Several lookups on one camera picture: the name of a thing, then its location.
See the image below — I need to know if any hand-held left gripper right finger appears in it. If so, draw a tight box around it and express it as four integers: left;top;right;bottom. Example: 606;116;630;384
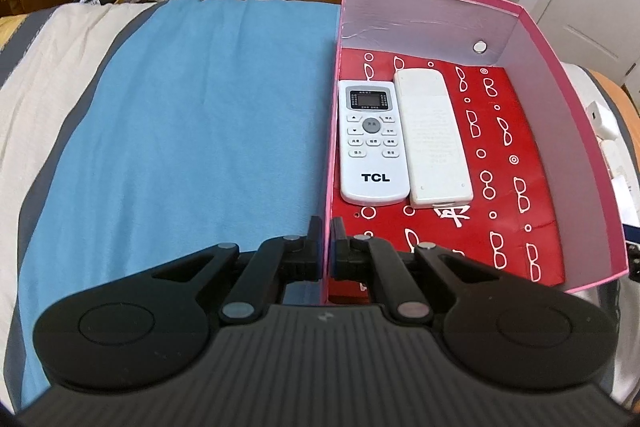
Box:
330;218;506;325

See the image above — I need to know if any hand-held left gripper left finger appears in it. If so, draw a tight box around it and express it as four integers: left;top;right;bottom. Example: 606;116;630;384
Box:
150;216;323;325

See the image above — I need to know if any white charger with port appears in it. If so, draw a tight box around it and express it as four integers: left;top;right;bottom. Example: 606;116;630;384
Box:
585;101;618;138

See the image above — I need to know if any pink cardboard box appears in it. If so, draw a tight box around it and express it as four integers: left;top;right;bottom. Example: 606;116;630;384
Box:
320;0;629;303

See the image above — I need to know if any white remote with grey buttons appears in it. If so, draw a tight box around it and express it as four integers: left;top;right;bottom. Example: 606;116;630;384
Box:
338;80;411;206

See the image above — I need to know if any plain white remote control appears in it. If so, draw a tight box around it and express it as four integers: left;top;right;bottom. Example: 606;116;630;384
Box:
393;68;474;209

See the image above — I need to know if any red printed paper liner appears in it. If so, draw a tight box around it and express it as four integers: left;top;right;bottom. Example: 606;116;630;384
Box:
327;48;566;303

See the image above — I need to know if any blue towel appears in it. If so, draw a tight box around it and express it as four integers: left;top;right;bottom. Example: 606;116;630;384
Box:
17;0;343;408

